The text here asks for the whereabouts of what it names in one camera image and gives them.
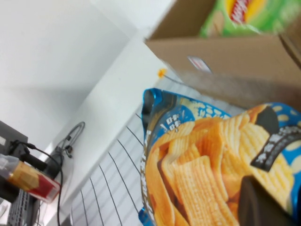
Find black device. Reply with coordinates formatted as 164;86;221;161
8;140;47;171

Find red and gold snack pack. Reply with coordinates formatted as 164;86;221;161
0;155;61;203

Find white grid tablecloth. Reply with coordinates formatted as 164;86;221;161
68;77;247;226

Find cardboard box with F2 print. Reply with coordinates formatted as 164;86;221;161
143;0;301;111

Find green Lay's chips bag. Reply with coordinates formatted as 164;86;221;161
199;0;301;38

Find white label red handwriting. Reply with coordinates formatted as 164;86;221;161
187;56;214;73

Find grey looped cables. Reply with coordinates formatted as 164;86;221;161
55;121;86;159

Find blue Vikar chips bag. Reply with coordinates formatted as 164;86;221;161
138;88;301;226

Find grey box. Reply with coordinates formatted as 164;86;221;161
0;120;29;156

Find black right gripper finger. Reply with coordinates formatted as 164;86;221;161
240;175;301;226

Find grey ribbed panel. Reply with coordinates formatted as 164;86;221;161
7;189;42;226

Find thin black cable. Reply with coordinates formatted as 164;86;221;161
28;143;63;226

